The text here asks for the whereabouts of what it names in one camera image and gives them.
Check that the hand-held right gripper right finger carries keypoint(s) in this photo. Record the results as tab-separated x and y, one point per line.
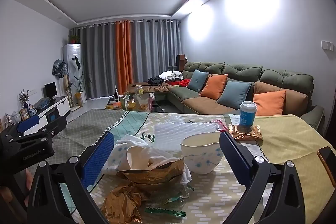
233	158

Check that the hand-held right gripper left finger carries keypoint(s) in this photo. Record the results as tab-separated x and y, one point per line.
97	161

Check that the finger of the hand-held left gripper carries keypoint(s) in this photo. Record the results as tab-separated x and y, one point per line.
56	125
29	124

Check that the crushed white paper cup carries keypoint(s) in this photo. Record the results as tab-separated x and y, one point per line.
131	158

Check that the clear green printed wrapper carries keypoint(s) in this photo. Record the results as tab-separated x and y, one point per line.
147	136

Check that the large gold wrapper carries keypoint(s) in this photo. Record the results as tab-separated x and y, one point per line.
157	174

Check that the white foam net sheet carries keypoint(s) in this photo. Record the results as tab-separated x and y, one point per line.
178	129

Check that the person's left hand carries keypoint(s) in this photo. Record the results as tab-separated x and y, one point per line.
29	182

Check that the blue-white porcelain jar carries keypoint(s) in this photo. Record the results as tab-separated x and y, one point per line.
31	112

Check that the white lidded jar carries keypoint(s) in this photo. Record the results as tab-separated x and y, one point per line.
15	117

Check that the white black-topped TV cabinet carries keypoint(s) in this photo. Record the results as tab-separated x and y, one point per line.
59	106

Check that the blue tray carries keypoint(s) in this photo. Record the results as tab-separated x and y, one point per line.
42	103

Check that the small plant in porcelain vase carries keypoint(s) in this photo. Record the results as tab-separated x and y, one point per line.
23	98

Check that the gold snack packet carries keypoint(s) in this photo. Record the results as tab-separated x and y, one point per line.
246	133

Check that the red snack packet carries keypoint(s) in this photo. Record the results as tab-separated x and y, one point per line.
219	125

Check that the small black monitor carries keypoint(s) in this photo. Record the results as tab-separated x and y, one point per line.
50	90

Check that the blue paper cup white lid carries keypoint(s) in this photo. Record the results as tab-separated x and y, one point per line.
247	115

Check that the tall leafy potted plant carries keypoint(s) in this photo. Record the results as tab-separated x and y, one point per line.
78	85

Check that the small crumpled gold wrapper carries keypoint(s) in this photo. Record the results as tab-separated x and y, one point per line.
123	205

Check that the patterned tablecloth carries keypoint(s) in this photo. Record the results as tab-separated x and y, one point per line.
283	134

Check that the covered standing fan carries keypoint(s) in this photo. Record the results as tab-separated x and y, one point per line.
59	67

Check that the white floor air conditioner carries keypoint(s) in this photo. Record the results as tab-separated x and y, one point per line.
72	69

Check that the blue cushion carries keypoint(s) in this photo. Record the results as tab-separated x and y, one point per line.
198	81
233	94

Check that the orange cushion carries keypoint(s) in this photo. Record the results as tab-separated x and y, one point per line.
214	86
270	103

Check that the clear snack bag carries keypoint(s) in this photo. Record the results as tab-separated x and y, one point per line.
143	103

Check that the grey curtain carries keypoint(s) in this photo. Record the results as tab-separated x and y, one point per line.
97	61
155	50

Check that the dark coffee table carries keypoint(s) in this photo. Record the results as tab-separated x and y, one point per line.
157	108

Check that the pink plastic bag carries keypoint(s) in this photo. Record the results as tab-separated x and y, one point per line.
151	100

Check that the green serrated wrapper strip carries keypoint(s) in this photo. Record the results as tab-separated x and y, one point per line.
165	212

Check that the brown back cushion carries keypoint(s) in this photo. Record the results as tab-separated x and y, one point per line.
296	98

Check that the small red-flowered potted plant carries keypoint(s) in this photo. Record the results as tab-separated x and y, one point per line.
74	39

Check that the red clothes pile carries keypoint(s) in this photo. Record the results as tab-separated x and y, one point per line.
185	83

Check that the green corner sofa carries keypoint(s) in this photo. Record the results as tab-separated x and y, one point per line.
236	69

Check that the black smartphone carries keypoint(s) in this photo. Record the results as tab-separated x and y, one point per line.
328	161

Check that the orange curtain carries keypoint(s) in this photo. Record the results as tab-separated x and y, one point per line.
123	56

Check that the black clothes pile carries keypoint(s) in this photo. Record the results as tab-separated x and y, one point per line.
155	80

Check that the white clothes pile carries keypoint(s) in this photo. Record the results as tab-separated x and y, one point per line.
170	75

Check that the brown wooden box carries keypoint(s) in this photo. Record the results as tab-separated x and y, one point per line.
181	62

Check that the wooden photo frame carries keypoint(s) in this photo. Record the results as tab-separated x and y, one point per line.
24	114

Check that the white wall switch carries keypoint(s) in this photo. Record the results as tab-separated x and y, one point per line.
328	45

